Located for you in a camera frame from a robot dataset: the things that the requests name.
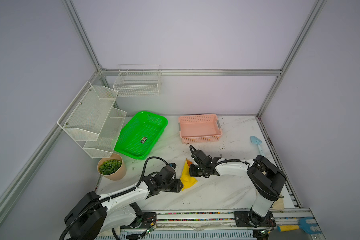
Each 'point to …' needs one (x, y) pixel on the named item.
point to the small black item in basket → (143, 139)
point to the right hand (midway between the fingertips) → (188, 172)
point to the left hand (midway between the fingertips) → (179, 186)
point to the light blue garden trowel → (256, 140)
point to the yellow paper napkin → (188, 180)
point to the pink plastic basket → (199, 128)
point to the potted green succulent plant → (113, 168)
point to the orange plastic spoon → (189, 162)
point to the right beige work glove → (279, 204)
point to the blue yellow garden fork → (303, 225)
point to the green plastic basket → (144, 124)
